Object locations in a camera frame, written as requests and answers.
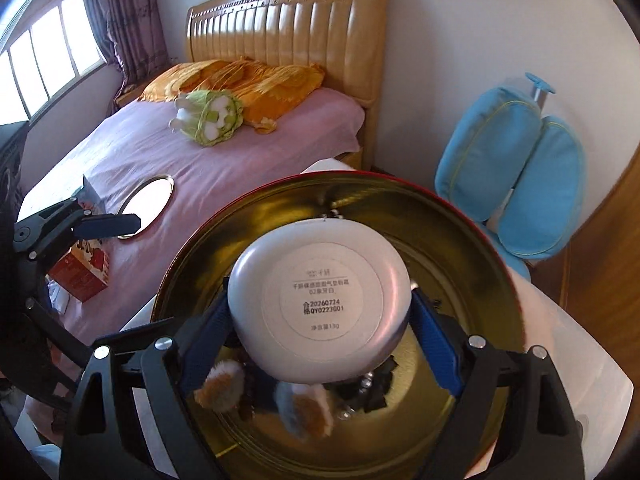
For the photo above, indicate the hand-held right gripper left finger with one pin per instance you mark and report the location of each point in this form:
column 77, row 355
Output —
column 207, row 340

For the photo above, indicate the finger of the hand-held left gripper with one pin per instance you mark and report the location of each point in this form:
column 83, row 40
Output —
column 60, row 332
column 110, row 225

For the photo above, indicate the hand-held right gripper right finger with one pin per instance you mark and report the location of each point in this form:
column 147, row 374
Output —
column 435, row 340

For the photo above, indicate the fluffy orange white hair clip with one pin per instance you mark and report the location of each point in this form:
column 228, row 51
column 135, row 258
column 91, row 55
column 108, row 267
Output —
column 220, row 382

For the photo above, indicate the black hair clip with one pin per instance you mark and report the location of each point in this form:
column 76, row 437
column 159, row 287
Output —
column 380, row 392

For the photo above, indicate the red round tin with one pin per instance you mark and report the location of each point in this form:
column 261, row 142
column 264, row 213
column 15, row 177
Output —
column 450, row 240

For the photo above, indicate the white round compact case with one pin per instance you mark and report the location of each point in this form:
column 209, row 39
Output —
column 325, row 300

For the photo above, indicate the gold round tin lid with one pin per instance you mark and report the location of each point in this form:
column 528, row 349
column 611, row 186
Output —
column 145, row 205

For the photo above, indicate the red cardboard box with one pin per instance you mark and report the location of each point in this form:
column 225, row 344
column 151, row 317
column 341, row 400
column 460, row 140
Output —
column 82, row 270

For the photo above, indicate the pink bed sheet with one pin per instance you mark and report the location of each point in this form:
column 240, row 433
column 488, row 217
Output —
column 150, row 160

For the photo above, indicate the window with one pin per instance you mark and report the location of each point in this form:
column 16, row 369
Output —
column 50, row 55

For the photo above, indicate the wooden nightstand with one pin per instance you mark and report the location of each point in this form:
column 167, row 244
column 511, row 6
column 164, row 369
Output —
column 132, row 94

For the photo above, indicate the green cabbage plush toy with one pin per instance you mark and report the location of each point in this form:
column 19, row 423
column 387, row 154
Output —
column 215, row 117

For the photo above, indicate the orange patterned pillow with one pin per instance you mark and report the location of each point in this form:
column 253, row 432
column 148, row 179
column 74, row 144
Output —
column 175, row 77
column 280, row 90

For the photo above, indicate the light blue chair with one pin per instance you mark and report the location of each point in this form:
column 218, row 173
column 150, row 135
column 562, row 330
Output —
column 500, row 160

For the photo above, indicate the purple curtain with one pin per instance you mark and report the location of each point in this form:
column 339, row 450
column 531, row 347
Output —
column 130, row 15

